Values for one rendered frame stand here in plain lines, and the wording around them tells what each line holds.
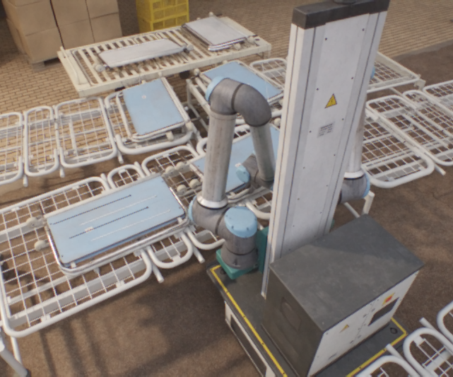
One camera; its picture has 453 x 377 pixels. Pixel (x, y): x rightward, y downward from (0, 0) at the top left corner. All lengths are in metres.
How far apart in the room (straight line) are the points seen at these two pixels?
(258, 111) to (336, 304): 0.79
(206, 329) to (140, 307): 0.43
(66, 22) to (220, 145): 3.91
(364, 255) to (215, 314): 1.08
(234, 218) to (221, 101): 0.53
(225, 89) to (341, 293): 0.90
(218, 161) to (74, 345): 1.41
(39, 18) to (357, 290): 4.54
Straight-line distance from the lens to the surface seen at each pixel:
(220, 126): 1.60
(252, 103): 1.51
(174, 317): 2.45
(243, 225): 1.73
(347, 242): 1.75
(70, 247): 2.17
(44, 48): 5.31
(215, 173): 1.70
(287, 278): 1.58
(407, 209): 3.28
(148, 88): 3.34
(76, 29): 5.37
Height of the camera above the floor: 2.14
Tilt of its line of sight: 43 degrees down
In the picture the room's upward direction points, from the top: straight up
